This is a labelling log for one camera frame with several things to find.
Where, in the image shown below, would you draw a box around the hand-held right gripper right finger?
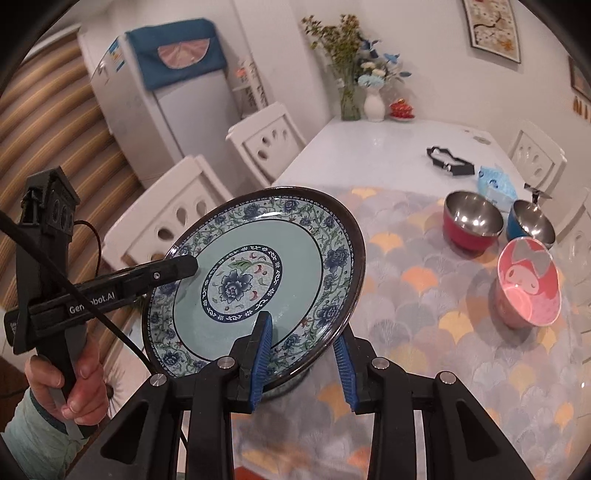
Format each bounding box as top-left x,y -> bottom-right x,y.
333,325 -> 537,480

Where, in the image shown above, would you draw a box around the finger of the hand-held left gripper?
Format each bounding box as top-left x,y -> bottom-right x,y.
115,254 -> 201,302

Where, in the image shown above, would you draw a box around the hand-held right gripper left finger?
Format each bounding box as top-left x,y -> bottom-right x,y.
90,311 -> 274,480

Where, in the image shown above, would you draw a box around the large blue floral plate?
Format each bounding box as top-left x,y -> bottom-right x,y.
141,186 -> 367,398

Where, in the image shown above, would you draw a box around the red steel-lined bowl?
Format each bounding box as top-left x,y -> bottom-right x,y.
442,191 -> 504,253

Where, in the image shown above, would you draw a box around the pink cartoon bowl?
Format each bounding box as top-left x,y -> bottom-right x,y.
491,236 -> 563,330

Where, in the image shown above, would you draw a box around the blue steel-lined bowl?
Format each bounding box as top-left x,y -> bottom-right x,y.
507,199 -> 555,246

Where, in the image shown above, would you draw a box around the person's left forearm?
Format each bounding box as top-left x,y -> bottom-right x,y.
0,390 -> 89,480

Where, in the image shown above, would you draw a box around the person's left hand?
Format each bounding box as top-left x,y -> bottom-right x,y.
25,330 -> 110,430

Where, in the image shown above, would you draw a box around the white dining chair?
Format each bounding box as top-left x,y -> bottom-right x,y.
102,154 -> 232,278
226,102 -> 308,188
508,121 -> 568,184
553,193 -> 591,289

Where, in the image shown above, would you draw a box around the ginkgo leaf printed table mat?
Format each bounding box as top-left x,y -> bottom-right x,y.
228,186 -> 585,480

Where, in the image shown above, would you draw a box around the white refrigerator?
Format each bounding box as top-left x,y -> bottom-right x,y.
78,18 -> 253,186

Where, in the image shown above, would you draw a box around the striped brown rug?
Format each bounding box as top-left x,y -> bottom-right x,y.
0,32 -> 155,407

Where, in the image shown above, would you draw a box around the white shelf with items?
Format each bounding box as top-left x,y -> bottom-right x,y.
230,59 -> 269,121

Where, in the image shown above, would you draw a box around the blue refrigerator cover cloth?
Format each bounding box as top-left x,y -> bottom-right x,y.
126,18 -> 228,91

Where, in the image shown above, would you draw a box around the blue tissue pack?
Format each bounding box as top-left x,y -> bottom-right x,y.
475,164 -> 518,206

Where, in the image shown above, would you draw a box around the glass vase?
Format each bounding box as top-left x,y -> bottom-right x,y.
341,83 -> 362,122

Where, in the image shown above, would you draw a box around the white ceramic vase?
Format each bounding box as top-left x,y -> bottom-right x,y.
364,90 -> 386,123

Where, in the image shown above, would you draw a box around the small black stand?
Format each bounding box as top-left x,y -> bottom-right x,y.
523,182 -> 553,205

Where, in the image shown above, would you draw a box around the red lidded teacup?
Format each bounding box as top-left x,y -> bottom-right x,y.
389,98 -> 417,123

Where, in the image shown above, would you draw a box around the dried green flower stems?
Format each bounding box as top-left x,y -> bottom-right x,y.
301,15 -> 364,90

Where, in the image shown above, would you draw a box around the blue and white flowers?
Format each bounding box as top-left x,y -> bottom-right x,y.
357,38 -> 413,92

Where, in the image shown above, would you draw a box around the small dark framed picture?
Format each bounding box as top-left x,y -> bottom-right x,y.
568,55 -> 591,100

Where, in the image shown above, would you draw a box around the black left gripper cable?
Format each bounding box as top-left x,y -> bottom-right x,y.
0,210 -> 160,374

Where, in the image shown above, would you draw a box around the framed branch wall picture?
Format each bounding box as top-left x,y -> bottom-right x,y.
462,0 -> 523,64

